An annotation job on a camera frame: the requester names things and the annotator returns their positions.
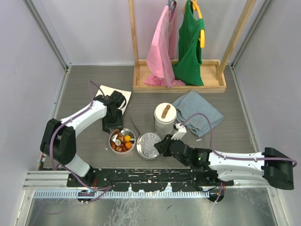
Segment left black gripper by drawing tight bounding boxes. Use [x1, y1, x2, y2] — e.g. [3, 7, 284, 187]
[102, 109, 123, 134]

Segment metal tongs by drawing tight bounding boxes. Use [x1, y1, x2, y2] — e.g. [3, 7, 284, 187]
[130, 116, 141, 136]

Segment tall white cylinder container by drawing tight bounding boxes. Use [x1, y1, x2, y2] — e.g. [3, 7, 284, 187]
[155, 118, 175, 134]

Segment metal lid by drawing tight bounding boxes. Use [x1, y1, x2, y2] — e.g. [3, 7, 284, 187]
[136, 132, 161, 160]

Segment pink metal bowl container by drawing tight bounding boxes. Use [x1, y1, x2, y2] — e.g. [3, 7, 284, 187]
[109, 128, 136, 156]

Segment food pieces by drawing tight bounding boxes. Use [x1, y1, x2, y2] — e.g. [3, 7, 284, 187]
[110, 133, 135, 153]

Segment white lid with brown strap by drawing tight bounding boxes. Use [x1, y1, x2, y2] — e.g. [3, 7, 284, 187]
[154, 103, 177, 124]

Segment blue denim shorts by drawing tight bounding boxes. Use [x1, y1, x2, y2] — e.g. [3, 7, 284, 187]
[173, 90, 224, 137]

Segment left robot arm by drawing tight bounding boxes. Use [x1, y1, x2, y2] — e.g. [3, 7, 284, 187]
[40, 90, 127, 186]

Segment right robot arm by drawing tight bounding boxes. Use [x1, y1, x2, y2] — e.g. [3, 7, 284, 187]
[154, 135, 296, 190]

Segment white square plate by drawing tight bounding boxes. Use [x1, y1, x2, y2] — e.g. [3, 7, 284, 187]
[100, 85, 132, 115]

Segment pink hanging shirt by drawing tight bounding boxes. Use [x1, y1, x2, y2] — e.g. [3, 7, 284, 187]
[144, 5, 185, 88]

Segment green hanging tank top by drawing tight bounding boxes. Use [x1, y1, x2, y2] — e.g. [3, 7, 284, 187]
[173, 0, 205, 86]

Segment wooden clothes rack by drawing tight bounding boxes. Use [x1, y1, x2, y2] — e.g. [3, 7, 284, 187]
[128, 0, 255, 93]

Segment yellow clothes hanger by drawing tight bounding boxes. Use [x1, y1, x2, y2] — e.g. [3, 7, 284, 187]
[183, 0, 206, 49]

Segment grey clothes hanger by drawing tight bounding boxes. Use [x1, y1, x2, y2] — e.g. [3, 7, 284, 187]
[167, 0, 177, 10]

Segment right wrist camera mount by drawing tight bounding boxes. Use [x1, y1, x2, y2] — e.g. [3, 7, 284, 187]
[171, 123, 187, 140]

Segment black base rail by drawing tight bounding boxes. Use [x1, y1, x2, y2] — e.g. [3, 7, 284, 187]
[82, 168, 222, 192]

